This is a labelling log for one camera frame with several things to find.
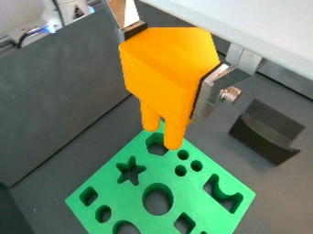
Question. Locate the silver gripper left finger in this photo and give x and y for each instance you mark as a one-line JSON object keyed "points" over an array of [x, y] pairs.
{"points": [[124, 13]]}

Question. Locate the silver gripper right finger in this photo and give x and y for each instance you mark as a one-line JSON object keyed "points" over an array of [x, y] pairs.
{"points": [[217, 86]]}

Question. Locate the orange three prong plug block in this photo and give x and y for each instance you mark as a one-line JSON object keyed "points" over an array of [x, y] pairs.
{"points": [[165, 61]]}

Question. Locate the green shape sorter board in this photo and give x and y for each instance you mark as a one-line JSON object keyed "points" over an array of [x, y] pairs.
{"points": [[157, 191]]}

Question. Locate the black angled bracket block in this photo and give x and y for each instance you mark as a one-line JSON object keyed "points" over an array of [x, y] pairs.
{"points": [[267, 131]]}

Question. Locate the white robot base with cable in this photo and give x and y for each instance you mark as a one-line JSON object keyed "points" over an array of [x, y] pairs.
{"points": [[27, 20]]}

